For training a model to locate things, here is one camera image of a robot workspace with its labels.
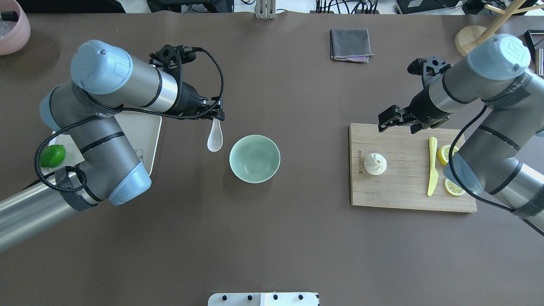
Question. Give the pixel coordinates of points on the bamboo cutting board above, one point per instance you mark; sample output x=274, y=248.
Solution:
x=404, y=183

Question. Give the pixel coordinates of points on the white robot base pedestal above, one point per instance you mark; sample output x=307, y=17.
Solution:
x=264, y=299

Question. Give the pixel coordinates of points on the thick lemon half slice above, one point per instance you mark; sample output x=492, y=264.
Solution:
x=443, y=154

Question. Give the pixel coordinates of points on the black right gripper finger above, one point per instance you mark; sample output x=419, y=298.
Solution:
x=391, y=117
x=416, y=127

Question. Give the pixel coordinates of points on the beige rabbit tray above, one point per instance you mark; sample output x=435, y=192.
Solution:
x=142, y=131

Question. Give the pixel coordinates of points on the grey folded cloth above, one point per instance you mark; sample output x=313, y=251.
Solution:
x=350, y=44

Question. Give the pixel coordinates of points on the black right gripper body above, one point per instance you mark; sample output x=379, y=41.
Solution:
x=422, y=109

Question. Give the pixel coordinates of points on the white ceramic spoon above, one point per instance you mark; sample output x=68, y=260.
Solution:
x=215, y=138

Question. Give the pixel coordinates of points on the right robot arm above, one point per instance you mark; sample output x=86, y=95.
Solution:
x=497, y=73

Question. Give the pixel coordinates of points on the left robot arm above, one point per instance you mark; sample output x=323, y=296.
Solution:
x=105, y=81

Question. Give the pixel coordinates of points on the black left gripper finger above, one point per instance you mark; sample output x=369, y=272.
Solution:
x=215, y=114
x=214, y=102

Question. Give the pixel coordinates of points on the thin lemon slice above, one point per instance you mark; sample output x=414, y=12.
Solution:
x=452, y=188

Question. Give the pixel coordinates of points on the green lime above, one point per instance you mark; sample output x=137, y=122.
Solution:
x=52, y=156

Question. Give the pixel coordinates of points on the pink bowl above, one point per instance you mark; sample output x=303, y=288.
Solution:
x=14, y=34

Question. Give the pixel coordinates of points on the wooden cup rack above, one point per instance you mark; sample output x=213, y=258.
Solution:
x=472, y=36

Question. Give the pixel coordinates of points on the light green bowl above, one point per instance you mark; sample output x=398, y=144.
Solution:
x=254, y=159

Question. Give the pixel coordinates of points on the yellow plastic knife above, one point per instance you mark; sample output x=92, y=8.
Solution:
x=433, y=173

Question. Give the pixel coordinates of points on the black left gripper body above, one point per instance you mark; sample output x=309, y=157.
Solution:
x=188, y=98

